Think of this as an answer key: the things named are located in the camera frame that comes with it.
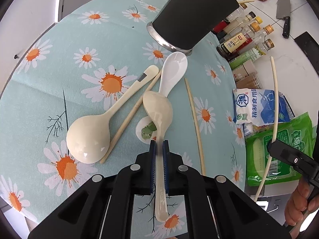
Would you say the blue white salt bag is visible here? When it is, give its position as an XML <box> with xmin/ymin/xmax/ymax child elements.
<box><xmin>232</xmin><ymin>88</ymin><xmax>296</xmax><ymax>127</ymax></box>

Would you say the black cylindrical utensil holder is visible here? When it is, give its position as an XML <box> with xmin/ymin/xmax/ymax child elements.
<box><xmin>147</xmin><ymin>0</ymin><xmax>239</xmax><ymax>56</ymax></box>

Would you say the white ceramic spoon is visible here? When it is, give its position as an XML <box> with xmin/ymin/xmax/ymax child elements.
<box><xmin>136</xmin><ymin>52</ymin><xmax>188</xmax><ymax>144</ymax></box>

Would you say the kitchen cleaver black handle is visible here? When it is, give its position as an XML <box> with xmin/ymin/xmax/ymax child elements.
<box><xmin>276</xmin><ymin>0</ymin><xmax>291</xmax><ymax>38</ymax></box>

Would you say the cream plastic spoon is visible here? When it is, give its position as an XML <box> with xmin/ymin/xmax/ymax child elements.
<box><xmin>66</xmin><ymin>65</ymin><xmax>159</xmax><ymax>164</ymax></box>

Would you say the green sugar bag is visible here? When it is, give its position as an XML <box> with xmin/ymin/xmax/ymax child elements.
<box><xmin>246</xmin><ymin>112</ymin><xmax>315</xmax><ymax>187</ymax></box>

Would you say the dark soy sauce bottle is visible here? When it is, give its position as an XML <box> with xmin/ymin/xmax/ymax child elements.
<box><xmin>216</xmin><ymin>22</ymin><xmax>261</xmax><ymax>59</ymax></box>

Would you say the person's right hand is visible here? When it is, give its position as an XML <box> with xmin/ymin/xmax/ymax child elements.
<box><xmin>284</xmin><ymin>177</ymin><xmax>310</xmax><ymax>226</ymax></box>

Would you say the clear oil bottle green label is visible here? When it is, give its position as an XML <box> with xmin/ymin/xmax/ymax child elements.
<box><xmin>229</xmin><ymin>39</ymin><xmax>275</xmax><ymax>70</ymax></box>

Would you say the cream spoon long handle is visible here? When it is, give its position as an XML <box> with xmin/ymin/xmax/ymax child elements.
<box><xmin>143</xmin><ymin>91</ymin><xmax>173</xmax><ymax>222</ymax></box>

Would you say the bamboo chopstick in pile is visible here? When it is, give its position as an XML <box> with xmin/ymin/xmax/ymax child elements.
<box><xmin>100</xmin><ymin>70</ymin><xmax>162</xmax><ymax>164</ymax></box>

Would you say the daisy print tablecloth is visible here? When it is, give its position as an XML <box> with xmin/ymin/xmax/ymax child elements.
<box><xmin>0</xmin><ymin>0</ymin><xmax>246</xmax><ymax>239</ymax></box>

